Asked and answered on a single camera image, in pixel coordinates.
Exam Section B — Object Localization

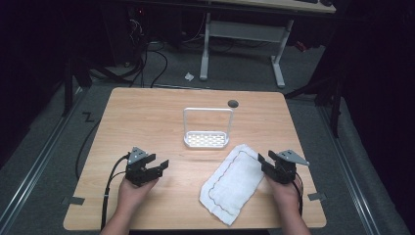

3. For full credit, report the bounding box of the black metal stand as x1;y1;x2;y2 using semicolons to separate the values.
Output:
283;72;346;139
61;53;96;118

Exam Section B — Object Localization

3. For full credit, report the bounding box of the black floor cables bundle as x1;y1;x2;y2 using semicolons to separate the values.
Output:
128;19;170;89

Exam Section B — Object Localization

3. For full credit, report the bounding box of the grey tape strip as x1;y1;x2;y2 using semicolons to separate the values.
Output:
306;192;328;202
60;195;86;207

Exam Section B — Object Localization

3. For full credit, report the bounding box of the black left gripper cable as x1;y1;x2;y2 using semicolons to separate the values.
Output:
100;153;130;231

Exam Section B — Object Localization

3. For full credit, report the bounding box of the thin black floor cable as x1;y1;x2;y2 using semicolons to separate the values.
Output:
74;119;102;181

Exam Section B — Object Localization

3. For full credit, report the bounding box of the white plastic rack with handle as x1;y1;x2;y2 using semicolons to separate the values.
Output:
182;107;235;150

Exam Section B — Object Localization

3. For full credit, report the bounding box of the metal floor rail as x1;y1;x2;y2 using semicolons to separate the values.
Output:
317;106;382;235
0;87;86;233

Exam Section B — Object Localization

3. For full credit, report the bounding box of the person's left hand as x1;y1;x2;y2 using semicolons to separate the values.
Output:
116;177;160;214

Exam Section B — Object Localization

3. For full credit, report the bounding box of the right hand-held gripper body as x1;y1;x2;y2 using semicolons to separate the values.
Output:
264;149;310;185

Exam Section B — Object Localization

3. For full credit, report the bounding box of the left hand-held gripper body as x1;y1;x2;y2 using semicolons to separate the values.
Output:
124;146;161;188

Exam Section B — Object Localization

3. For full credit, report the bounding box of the black computer tower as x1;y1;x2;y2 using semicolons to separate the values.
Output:
106;4;150;68

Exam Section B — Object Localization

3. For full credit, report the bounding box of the white towel with red stitching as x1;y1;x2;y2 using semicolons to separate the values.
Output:
199;143;266;227

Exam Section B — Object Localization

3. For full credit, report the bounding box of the person's right hand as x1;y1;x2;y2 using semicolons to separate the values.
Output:
264;174;303;213

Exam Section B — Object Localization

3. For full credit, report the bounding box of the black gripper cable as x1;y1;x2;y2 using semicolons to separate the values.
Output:
100;153;130;231
293;171;305;217

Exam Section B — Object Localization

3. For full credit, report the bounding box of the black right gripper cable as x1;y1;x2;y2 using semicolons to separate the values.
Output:
293;171;305;217

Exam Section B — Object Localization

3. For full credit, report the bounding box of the white-legged wooden desk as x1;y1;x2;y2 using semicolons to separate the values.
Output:
199;0;338;89

